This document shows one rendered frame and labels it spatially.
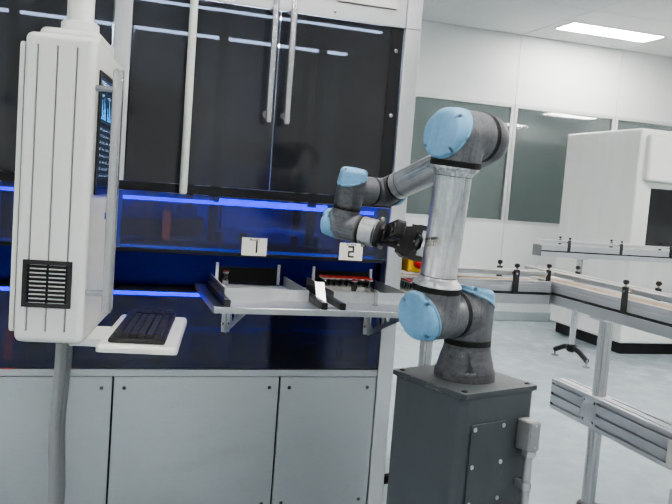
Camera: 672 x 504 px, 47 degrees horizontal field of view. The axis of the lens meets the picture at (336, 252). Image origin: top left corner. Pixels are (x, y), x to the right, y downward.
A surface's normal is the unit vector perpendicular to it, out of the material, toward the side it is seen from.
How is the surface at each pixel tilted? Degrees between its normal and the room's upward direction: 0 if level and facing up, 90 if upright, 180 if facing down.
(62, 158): 90
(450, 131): 82
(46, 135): 90
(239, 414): 90
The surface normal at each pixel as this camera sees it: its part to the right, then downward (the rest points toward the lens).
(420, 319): -0.77, 0.12
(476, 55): 0.29, 0.10
